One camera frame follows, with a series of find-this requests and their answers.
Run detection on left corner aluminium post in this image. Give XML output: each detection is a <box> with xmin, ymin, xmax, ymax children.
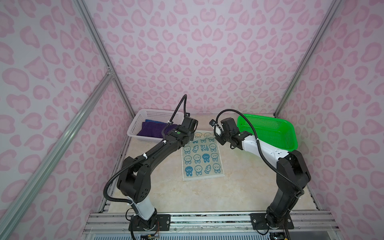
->
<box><xmin>73</xmin><ymin>0</ymin><xmax>135</xmax><ymax>119</ymax></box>

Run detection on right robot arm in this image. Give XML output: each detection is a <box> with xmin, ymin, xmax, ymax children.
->
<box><xmin>210</xmin><ymin>118</ymin><xmax>311</xmax><ymax>229</ymax></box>

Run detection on left diagonal aluminium strut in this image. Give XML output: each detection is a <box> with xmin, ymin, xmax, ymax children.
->
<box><xmin>1</xmin><ymin>72</ymin><xmax>114</xmax><ymax>240</ymax></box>

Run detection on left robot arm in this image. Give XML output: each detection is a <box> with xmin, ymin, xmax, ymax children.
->
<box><xmin>117</xmin><ymin>117</ymin><xmax>198</xmax><ymax>231</ymax></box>

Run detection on purple towel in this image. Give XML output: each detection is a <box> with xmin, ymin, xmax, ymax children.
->
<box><xmin>137</xmin><ymin>122</ymin><xmax>177</xmax><ymax>139</ymax></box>

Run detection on blue towel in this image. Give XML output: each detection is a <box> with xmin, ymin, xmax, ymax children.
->
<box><xmin>145</xmin><ymin>120</ymin><xmax>165</xmax><ymax>124</ymax></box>

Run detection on corner aluminium post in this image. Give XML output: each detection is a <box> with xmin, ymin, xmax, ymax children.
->
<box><xmin>273</xmin><ymin>0</ymin><xmax>344</xmax><ymax>118</ymax></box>
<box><xmin>73</xmin><ymin>0</ymin><xmax>135</xmax><ymax>119</ymax></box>

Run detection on right corner aluminium post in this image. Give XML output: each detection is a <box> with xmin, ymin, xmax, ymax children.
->
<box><xmin>273</xmin><ymin>0</ymin><xmax>344</xmax><ymax>118</ymax></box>

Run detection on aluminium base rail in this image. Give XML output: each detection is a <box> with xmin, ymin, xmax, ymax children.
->
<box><xmin>83</xmin><ymin>210</ymin><xmax>343</xmax><ymax>240</ymax></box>

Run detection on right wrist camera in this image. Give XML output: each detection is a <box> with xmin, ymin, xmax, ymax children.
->
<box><xmin>209</xmin><ymin>119</ymin><xmax>218</xmax><ymax>129</ymax></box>

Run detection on white plastic basket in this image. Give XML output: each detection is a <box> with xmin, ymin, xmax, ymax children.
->
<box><xmin>127</xmin><ymin>109</ymin><xmax>174</xmax><ymax>142</ymax></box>

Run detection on patterned towel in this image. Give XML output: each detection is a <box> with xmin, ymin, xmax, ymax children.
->
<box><xmin>182</xmin><ymin>131</ymin><xmax>225</xmax><ymax>181</ymax></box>

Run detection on green plastic basket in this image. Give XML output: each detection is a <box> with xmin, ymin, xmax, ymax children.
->
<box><xmin>245</xmin><ymin>114</ymin><xmax>298</xmax><ymax>152</ymax></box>

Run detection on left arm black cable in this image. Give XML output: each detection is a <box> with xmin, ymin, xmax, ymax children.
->
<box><xmin>102</xmin><ymin>94</ymin><xmax>191</xmax><ymax>208</ymax></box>

